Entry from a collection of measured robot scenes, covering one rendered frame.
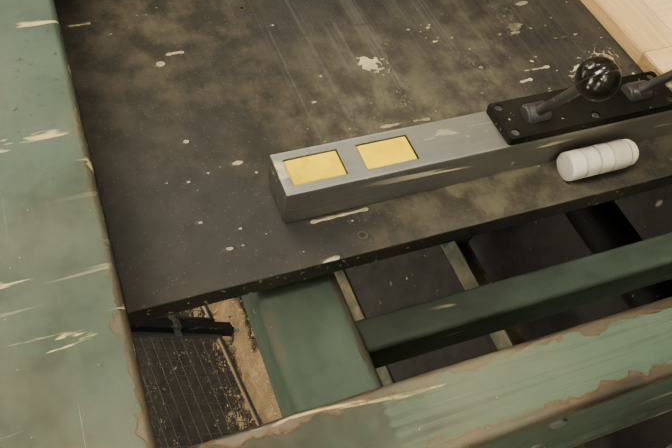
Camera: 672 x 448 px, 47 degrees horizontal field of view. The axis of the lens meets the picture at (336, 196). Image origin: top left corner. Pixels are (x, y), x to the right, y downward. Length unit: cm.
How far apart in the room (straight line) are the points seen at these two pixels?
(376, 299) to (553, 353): 243
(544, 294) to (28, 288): 46
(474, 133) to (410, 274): 218
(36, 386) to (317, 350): 25
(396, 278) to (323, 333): 228
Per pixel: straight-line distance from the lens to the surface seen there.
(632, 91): 83
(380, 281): 301
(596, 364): 62
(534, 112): 76
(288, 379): 65
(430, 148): 72
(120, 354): 51
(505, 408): 57
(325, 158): 69
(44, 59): 70
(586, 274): 80
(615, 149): 80
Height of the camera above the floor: 211
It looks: 40 degrees down
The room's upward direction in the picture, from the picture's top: 79 degrees counter-clockwise
